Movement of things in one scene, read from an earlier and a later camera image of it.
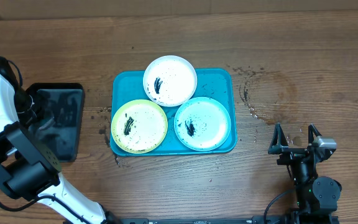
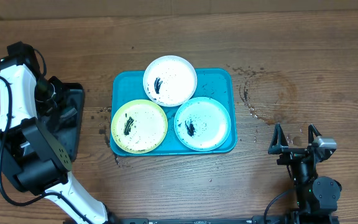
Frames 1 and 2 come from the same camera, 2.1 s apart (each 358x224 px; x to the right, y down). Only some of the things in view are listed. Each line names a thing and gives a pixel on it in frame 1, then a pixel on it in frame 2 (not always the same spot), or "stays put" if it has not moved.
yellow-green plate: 139,126 stays put
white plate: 169,81 stays put
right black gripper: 295,150 stays put
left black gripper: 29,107 -> 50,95
